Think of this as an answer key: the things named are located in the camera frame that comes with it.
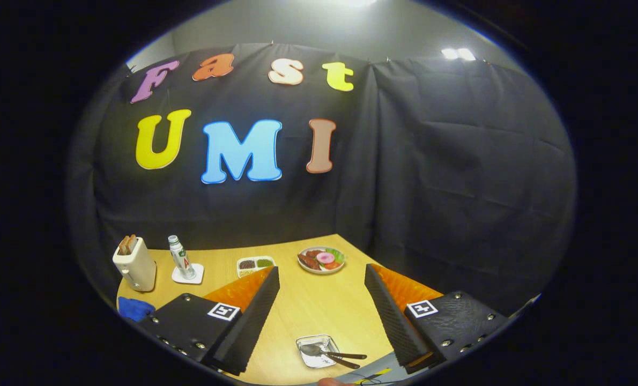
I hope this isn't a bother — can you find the white divided dish of beans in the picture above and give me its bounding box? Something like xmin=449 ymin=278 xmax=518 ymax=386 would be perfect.
xmin=236 ymin=256 xmax=276 ymax=279

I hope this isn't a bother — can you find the cream toaster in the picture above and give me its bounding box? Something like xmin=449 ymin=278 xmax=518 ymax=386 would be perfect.
xmin=112 ymin=237 xmax=157 ymax=292

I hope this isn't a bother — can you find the blue towel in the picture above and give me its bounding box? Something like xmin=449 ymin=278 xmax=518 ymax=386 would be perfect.
xmin=117 ymin=296 xmax=156 ymax=323

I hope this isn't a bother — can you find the metal spoon with dark handle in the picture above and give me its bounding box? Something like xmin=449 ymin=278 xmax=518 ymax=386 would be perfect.
xmin=300 ymin=344 xmax=361 ymax=370

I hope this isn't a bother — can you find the white square coaster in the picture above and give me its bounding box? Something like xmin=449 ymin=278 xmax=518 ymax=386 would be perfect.
xmin=171 ymin=263 xmax=205 ymax=285

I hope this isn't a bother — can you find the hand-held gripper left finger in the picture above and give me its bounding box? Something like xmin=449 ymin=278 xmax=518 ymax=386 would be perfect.
xmin=137 ymin=265 xmax=280 ymax=376

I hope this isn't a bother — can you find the small white drink bottle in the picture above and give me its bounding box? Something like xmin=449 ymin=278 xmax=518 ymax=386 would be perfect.
xmin=168 ymin=235 xmax=196 ymax=280

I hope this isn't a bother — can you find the yellow black floor tape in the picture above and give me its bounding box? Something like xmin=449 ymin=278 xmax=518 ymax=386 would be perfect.
xmin=354 ymin=368 xmax=392 ymax=385

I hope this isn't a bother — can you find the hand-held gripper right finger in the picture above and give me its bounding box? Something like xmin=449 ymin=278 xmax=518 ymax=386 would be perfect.
xmin=365 ymin=263 xmax=510 ymax=375

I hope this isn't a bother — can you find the white plate of food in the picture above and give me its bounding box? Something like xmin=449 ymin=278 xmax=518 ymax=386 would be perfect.
xmin=297 ymin=246 xmax=346 ymax=275

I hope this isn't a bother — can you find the metal wire basket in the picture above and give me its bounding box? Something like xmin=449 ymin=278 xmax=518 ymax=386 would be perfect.
xmin=296 ymin=334 xmax=342 ymax=369

